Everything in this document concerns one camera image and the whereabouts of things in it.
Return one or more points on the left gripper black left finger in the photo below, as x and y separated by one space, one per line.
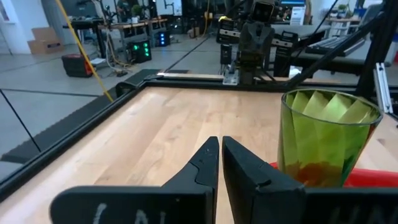
174 202

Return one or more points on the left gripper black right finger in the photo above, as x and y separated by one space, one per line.
267 199

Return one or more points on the green faceted plastic cup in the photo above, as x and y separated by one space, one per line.
311 140

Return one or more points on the black keyboard tray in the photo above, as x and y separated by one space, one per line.
332 46

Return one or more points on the red plastic tray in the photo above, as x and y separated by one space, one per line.
373 179

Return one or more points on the black equipment box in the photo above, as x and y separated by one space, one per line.
228 31
284 53

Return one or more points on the small black box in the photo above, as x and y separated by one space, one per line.
226 54

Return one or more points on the black diagonal strut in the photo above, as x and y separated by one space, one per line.
335 51

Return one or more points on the computer with blue lights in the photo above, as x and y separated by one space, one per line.
163 38

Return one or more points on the green potted plant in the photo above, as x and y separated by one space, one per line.
136 11

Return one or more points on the computer with green lights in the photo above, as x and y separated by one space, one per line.
140 51

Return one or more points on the wooden workbench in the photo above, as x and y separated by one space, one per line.
130 25

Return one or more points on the silver aluminium extrusion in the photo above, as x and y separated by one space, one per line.
382 87

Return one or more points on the red and black toolbox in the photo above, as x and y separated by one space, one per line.
76 65

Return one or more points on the cardboard box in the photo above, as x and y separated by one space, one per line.
46 40

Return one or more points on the silver metal bracket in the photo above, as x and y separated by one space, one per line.
230 77

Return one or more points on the black frame post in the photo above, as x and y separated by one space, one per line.
377 46

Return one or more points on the black table edge frame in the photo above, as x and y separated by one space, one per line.
77 124

